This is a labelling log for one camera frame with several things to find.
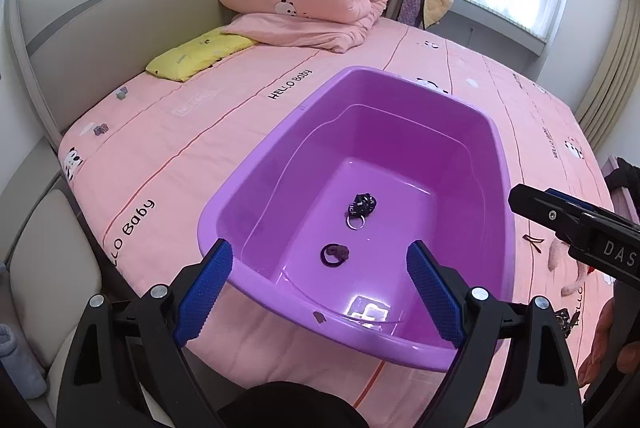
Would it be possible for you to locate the beige curtain right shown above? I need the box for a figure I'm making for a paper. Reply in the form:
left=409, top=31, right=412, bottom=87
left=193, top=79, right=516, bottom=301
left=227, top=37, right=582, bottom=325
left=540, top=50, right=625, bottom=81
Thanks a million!
left=575, top=0, right=640, bottom=151

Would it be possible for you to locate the grey bed headboard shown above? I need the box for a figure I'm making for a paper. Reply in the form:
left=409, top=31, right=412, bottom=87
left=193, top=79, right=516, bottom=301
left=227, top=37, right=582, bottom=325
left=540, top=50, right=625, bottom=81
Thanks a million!
left=4, top=0, right=231, bottom=147

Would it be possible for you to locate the yellow pillow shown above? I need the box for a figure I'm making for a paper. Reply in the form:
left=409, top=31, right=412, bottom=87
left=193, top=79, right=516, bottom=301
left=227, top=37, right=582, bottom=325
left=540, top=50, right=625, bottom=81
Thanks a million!
left=145, top=28, right=256, bottom=83

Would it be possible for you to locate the person's right hand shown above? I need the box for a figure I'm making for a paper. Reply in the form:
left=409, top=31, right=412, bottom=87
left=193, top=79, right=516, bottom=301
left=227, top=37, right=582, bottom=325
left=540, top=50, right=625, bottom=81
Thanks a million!
left=577, top=298, right=640, bottom=388

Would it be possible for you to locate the purple plastic tub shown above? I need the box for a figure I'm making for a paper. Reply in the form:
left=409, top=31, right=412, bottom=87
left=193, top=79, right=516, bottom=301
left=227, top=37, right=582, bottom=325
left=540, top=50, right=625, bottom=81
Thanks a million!
left=198, top=66, right=515, bottom=371

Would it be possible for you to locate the dark purple hair tie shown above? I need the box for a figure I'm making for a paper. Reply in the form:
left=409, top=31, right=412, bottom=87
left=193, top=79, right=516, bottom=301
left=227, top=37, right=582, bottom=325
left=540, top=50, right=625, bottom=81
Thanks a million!
left=319, top=243, right=350, bottom=267

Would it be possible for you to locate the beige padded bedside bench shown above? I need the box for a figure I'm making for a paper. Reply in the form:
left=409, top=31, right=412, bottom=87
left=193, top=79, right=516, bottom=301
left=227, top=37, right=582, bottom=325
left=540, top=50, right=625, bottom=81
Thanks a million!
left=1, top=141, right=101, bottom=425

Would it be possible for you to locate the pink bed sheet mattress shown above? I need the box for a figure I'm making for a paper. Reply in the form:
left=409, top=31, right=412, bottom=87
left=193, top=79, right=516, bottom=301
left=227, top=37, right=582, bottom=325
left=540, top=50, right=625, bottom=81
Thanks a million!
left=58, top=19, right=613, bottom=426

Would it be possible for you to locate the pink storage bin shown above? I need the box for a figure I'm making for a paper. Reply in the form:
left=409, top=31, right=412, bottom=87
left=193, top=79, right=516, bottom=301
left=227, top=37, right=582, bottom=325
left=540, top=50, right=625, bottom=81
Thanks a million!
left=602, top=156, right=639, bottom=223

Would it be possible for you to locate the black scrunchie with ring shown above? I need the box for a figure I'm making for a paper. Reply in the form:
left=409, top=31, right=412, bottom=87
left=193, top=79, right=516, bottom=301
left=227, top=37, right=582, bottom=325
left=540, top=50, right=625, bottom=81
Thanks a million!
left=345, top=193, right=378, bottom=231

